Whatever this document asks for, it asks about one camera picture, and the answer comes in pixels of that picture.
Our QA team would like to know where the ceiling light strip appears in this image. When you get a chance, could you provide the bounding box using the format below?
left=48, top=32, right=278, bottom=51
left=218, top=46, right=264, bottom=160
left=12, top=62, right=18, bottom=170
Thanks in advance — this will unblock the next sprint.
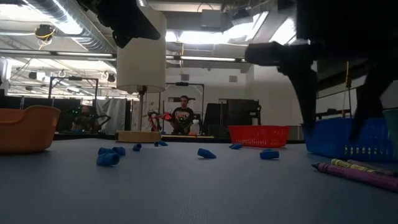
left=166, top=55, right=237, bottom=62
left=0, top=49, right=118, bottom=62

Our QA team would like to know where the green plastic bin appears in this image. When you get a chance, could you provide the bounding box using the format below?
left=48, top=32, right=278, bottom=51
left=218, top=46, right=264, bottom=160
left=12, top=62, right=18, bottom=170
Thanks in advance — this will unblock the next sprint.
left=382, top=108, right=398, bottom=156

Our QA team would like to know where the silver ceiling duct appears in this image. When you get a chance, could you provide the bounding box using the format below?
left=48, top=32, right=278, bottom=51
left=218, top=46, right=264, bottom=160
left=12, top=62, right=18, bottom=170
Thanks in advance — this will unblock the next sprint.
left=27, top=0, right=118, bottom=54

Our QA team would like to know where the orange plastic bin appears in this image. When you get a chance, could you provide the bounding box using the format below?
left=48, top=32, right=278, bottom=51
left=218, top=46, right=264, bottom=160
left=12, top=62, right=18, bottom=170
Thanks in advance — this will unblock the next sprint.
left=0, top=105, right=62, bottom=156

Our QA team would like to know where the white shade wooden base lamp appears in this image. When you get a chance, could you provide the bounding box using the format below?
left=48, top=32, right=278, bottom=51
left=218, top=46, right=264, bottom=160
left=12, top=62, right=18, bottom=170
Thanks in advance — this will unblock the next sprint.
left=115, top=6, right=168, bottom=144

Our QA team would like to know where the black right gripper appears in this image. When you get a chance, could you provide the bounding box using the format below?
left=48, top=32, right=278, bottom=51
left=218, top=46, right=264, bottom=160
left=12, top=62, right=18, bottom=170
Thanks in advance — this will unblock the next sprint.
left=244, top=39, right=398, bottom=141

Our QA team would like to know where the black cabinet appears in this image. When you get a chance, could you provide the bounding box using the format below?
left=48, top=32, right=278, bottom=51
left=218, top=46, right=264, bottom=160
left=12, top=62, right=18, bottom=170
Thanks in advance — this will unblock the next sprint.
left=203, top=98, right=262, bottom=139

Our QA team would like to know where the yellow hanging cable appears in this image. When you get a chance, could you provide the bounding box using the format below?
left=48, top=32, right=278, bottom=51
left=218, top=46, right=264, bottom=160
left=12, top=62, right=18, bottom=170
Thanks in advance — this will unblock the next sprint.
left=341, top=61, right=353, bottom=118

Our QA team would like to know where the black ceiling camera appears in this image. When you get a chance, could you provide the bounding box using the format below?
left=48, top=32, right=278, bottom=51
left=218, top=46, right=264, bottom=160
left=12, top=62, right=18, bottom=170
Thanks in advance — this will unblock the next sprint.
left=34, top=24, right=57, bottom=41

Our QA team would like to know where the black table frame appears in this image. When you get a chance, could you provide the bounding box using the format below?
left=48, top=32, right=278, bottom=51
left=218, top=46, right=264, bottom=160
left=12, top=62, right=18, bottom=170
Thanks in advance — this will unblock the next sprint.
left=52, top=132, right=312, bottom=144

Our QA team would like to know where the grey ceiling unit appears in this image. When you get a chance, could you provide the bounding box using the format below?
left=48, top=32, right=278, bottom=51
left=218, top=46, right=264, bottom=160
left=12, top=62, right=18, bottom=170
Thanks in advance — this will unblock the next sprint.
left=200, top=8, right=225, bottom=30

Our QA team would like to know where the red mesh basket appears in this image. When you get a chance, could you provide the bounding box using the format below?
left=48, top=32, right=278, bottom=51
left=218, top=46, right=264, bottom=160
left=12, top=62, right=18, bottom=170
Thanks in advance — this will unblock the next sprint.
left=228, top=124, right=291, bottom=149

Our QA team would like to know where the grey box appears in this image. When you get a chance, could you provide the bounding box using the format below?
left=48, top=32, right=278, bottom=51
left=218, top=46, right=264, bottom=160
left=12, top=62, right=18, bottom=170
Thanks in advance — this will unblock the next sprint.
left=289, top=124, right=305, bottom=141

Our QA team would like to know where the whiteboard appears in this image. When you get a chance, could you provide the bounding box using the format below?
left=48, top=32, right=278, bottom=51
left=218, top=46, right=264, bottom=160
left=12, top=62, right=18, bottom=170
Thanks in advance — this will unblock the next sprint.
left=315, top=88, right=358, bottom=114

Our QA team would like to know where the purple crayon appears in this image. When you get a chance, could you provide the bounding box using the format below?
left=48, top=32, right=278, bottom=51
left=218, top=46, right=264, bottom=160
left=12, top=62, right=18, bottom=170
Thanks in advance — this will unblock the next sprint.
left=347, top=159, right=398, bottom=177
left=311, top=162, right=398, bottom=192

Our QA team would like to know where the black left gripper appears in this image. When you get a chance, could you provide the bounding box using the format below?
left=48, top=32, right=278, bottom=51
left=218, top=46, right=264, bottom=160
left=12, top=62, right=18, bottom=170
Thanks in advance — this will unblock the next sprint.
left=96, top=0, right=162, bottom=50

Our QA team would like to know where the yellow crayon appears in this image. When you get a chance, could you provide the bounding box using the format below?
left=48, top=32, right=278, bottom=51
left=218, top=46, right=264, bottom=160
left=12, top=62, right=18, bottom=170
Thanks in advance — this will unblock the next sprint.
left=330, top=158, right=379, bottom=174

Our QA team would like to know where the black camera stand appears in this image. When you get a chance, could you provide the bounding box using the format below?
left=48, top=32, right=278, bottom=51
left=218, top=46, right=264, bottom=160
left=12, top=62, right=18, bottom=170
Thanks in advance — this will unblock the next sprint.
left=166, top=81, right=206, bottom=125

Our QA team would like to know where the grey hanging cloth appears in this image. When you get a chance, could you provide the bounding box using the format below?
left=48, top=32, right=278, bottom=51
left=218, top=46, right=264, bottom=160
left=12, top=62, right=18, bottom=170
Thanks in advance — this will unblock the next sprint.
left=96, top=98, right=127, bottom=135

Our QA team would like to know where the blue mesh basket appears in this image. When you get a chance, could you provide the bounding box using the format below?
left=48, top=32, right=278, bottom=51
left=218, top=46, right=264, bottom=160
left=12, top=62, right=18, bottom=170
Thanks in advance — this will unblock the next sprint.
left=302, top=117, right=396, bottom=164

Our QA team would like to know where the person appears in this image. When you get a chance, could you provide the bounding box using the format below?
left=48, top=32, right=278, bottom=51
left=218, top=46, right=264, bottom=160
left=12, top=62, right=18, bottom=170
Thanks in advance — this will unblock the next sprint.
left=169, top=95, right=200, bottom=136
left=70, top=105, right=102, bottom=133

